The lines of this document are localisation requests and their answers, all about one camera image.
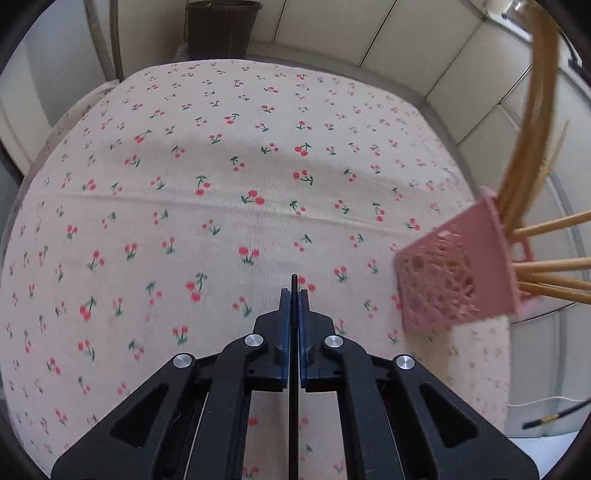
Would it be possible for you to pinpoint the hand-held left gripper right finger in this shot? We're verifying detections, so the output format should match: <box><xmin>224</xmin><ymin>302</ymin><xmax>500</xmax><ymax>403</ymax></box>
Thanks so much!
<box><xmin>298</xmin><ymin>289</ymin><xmax>539</xmax><ymax>480</ymax></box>

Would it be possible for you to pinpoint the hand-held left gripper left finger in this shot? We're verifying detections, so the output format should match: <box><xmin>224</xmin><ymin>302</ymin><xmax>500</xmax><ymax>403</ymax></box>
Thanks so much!
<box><xmin>50</xmin><ymin>287</ymin><xmax>293</xmax><ymax>480</ymax></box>

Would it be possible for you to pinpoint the pink perforated utensil basket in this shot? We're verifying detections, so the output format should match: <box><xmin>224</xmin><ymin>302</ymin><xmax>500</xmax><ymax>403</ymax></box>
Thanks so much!
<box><xmin>394</xmin><ymin>185</ymin><xmax>544</xmax><ymax>333</ymax></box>

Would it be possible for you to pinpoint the black cable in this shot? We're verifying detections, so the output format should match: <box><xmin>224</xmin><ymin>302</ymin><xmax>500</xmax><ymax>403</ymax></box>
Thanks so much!
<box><xmin>523</xmin><ymin>405</ymin><xmax>591</xmax><ymax>428</ymax></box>

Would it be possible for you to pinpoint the wooden chopstick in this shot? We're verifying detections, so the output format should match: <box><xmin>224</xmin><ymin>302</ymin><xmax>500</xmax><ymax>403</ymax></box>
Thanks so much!
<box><xmin>519</xmin><ymin>282</ymin><xmax>591</xmax><ymax>306</ymax></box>
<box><xmin>517</xmin><ymin>272</ymin><xmax>591</xmax><ymax>293</ymax></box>
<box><xmin>496</xmin><ymin>2</ymin><xmax>552</xmax><ymax>224</ymax></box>
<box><xmin>499</xmin><ymin>0</ymin><xmax>558</xmax><ymax>226</ymax></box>
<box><xmin>513</xmin><ymin>257</ymin><xmax>591</xmax><ymax>273</ymax></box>
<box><xmin>512</xmin><ymin>212</ymin><xmax>591</xmax><ymax>239</ymax></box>
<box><xmin>524</xmin><ymin>119</ymin><xmax>571</xmax><ymax>223</ymax></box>
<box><xmin>503</xmin><ymin>0</ymin><xmax>564</xmax><ymax>227</ymax></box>

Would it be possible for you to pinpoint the cherry print tablecloth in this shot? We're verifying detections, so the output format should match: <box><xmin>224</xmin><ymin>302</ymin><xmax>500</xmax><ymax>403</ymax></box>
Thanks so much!
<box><xmin>0</xmin><ymin>58</ymin><xmax>513</xmax><ymax>480</ymax></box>

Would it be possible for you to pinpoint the dark brown bin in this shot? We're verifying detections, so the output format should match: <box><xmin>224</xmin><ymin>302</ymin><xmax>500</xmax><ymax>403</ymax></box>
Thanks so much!
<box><xmin>184</xmin><ymin>0</ymin><xmax>264</xmax><ymax>60</ymax></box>

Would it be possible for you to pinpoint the grey metal pipe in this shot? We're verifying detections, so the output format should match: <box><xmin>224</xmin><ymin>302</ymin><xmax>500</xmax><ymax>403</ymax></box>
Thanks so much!
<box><xmin>83</xmin><ymin>0</ymin><xmax>116</xmax><ymax>82</ymax></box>
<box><xmin>108</xmin><ymin>0</ymin><xmax>126</xmax><ymax>79</ymax></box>

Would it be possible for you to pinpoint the thin white cable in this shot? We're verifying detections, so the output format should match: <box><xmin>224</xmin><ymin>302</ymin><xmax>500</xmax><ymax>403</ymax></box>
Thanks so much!
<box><xmin>505</xmin><ymin>395</ymin><xmax>583</xmax><ymax>408</ymax></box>

